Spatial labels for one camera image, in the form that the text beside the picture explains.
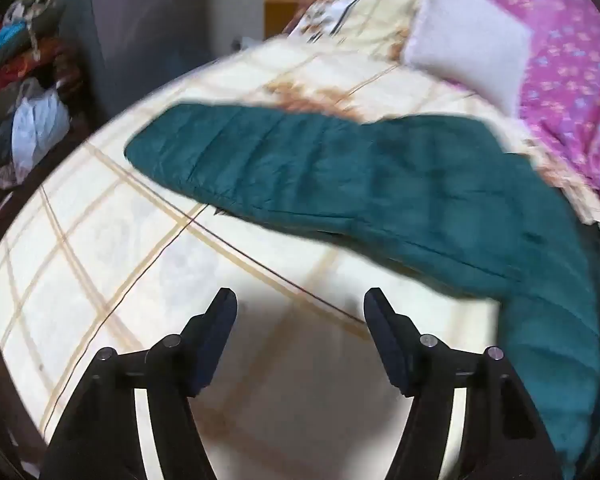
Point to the white square pillow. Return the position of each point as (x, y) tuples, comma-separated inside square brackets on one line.
[(465, 45)]

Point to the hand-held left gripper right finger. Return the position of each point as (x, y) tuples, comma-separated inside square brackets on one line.
[(387, 345)]

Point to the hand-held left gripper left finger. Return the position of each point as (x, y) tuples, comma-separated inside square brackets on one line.
[(215, 345)]

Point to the dark green quilted coat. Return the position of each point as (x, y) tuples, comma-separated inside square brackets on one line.
[(355, 185)]

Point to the grey wardrobe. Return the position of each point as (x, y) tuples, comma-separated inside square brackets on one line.
[(155, 20)]

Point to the white plastic bag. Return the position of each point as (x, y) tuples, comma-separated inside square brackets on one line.
[(37, 125)]

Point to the floral folded quilt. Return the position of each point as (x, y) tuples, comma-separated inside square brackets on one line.
[(340, 10)]

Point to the bed with floral plaid sheet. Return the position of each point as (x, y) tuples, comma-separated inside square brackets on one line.
[(105, 260)]

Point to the pile of colourful clothes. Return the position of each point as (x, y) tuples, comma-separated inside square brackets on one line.
[(10, 60)]

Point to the purple floral cloth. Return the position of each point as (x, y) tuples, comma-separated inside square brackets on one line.
[(570, 60)]

